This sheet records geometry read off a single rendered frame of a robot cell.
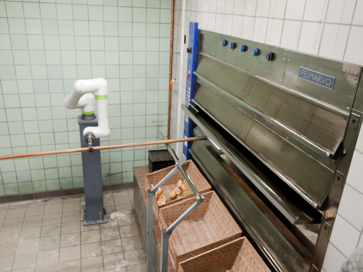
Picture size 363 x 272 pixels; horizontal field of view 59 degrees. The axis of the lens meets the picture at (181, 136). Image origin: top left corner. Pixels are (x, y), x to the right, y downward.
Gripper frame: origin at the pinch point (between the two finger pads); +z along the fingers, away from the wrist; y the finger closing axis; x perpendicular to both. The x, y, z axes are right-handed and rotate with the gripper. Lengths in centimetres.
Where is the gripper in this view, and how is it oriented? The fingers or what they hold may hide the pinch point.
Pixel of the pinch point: (90, 148)
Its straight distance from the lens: 268.4
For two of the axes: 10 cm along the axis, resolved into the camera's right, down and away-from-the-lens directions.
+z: 2.8, 3.8, -8.8
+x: -9.6, 0.7, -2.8
